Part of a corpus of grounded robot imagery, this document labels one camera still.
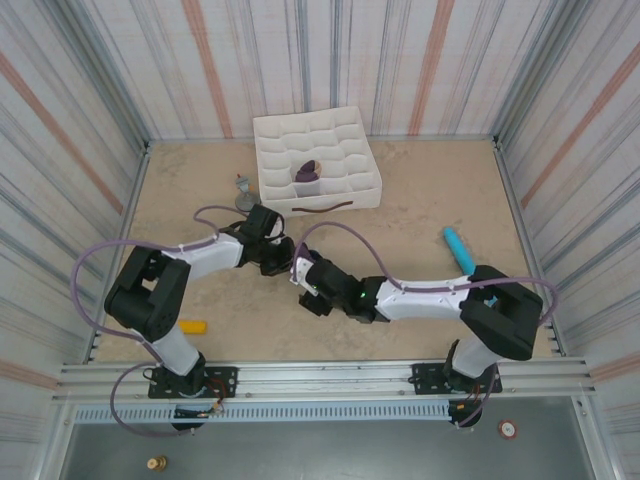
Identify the aluminium side rail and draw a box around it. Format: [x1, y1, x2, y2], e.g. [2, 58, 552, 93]
[89, 142, 151, 361]
[492, 137, 569, 357]

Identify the grey metal stand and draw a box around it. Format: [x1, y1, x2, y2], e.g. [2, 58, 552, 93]
[233, 172, 261, 211]

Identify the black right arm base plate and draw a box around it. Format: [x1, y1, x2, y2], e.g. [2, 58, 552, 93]
[409, 362, 503, 399]

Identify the grey perforated cable duct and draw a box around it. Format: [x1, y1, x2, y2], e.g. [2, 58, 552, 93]
[72, 402, 454, 424]

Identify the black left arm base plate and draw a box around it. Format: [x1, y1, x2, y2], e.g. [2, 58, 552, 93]
[147, 366, 239, 401]

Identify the white fabric organizer box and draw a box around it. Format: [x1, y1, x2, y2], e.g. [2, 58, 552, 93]
[252, 105, 384, 224]

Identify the aluminium mounting rail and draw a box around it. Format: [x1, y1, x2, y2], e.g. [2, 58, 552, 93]
[52, 354, 599, 404]

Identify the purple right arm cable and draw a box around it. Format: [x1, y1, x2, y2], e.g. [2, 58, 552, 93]
[294, 222, 559, 431]

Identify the light blue cylinder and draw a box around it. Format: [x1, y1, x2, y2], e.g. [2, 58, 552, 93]
[443, 227, 499, 309]

